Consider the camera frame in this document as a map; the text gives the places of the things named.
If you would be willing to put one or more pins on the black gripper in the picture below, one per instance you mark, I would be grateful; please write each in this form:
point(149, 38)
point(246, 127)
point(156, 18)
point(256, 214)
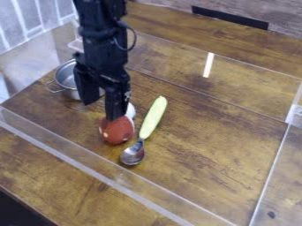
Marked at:
point(100, 68)

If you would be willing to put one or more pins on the red cap toy mushroom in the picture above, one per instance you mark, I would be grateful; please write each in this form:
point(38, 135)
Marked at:
point(119, 130)

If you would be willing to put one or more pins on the yellow handled metal spoon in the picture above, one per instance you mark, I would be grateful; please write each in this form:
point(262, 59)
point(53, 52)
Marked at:
point(133, 154)

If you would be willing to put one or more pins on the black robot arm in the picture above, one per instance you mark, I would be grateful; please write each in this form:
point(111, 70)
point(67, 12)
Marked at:
point(99, 19)

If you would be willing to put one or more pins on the silver metal pot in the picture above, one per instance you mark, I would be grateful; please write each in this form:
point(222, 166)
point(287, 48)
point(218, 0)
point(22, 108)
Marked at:
point(64, 80)

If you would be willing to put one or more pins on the clear acrylic stand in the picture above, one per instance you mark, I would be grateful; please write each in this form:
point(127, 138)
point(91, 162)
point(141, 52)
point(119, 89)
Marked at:
point(76, 43)

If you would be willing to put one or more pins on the clear acrylic front barrier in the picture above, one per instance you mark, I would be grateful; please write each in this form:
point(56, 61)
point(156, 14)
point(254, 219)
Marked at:
point(172, 206)

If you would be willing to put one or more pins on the black wall strip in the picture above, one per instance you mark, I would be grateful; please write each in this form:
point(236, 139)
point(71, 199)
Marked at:
point(230, 17)

